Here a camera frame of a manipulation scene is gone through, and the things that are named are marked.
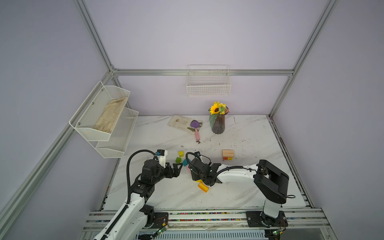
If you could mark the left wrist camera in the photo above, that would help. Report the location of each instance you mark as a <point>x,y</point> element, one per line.
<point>161,155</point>

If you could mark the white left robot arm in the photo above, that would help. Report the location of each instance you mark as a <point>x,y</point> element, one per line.
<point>135,214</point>

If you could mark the yellow sunflower bouquet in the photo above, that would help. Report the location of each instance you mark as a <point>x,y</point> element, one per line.
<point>218,111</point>

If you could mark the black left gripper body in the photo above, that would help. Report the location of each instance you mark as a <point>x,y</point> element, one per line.
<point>161,173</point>

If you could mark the white mesh shelf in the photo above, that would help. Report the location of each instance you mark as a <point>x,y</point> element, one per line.
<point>116,146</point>
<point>86,116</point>

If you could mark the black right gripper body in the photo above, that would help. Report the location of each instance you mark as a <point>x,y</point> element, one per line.
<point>195,177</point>

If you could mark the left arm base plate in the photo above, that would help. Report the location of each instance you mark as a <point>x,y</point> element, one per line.
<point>157,220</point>

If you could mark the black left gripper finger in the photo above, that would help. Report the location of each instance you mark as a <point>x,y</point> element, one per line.
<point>175,172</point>
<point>177,166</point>

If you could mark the purple glass vase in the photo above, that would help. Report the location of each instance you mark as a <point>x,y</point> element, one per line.
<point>218,126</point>

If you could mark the orange cylinder block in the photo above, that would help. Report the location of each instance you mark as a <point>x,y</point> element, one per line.
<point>203,187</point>

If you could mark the white mesh upper shelf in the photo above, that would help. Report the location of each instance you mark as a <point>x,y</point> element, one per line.
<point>86,116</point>

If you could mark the white mesh lower shelf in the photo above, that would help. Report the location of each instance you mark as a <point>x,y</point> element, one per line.
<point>116,146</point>

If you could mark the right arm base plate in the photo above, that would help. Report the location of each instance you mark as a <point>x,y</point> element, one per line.
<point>258,219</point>

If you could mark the white wire wall basket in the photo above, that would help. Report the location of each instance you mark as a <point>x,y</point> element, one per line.
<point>208,80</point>

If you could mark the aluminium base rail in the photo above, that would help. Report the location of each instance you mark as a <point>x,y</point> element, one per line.
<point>303,224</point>

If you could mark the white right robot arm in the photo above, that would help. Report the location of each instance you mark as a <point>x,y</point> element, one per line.
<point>270,180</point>

